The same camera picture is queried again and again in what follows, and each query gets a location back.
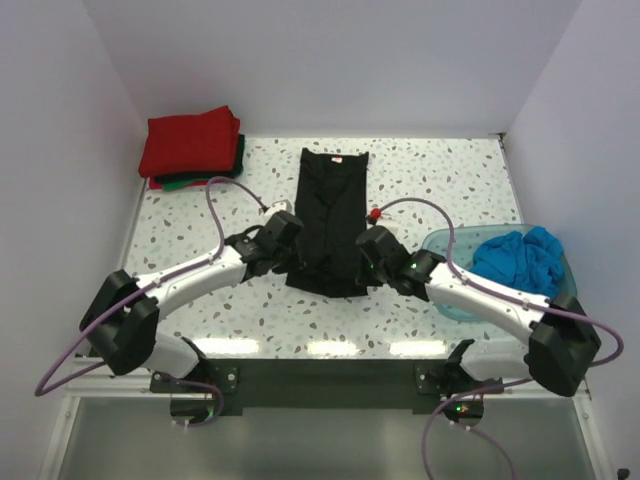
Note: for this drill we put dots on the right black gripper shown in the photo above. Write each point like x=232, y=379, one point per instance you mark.
x=362, y=277

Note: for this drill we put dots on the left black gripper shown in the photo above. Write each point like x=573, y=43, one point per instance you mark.
x=295, y=263

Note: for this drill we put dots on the black t shirt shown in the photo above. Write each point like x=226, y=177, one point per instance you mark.
x=331, y=203

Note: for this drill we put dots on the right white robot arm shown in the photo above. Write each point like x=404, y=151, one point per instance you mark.
x=544, y=343

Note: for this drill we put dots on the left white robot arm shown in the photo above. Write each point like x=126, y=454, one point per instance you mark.
x=121, y=324

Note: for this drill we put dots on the dark folded t shirt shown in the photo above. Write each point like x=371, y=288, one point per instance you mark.
x=200, y=176

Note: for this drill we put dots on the green folded t shirt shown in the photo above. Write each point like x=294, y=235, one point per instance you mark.
x=175, y=184

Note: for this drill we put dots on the red folded t shirt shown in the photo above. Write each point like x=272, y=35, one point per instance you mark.
x=205, y=142

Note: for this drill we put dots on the blue crumpled t shirt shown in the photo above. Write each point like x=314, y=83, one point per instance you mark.
x=530, y=262

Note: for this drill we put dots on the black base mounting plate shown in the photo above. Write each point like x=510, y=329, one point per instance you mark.
x=396, y=384

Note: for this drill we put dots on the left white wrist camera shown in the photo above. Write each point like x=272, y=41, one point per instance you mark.
x=279, y=206

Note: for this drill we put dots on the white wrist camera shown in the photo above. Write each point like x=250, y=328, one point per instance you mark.
x=377, y=218
x=279, y=206

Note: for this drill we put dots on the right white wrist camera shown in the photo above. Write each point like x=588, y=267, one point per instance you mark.
x=377, y=218

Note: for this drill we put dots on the aluminium rail frame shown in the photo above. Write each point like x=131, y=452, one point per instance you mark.
x=91, y=378

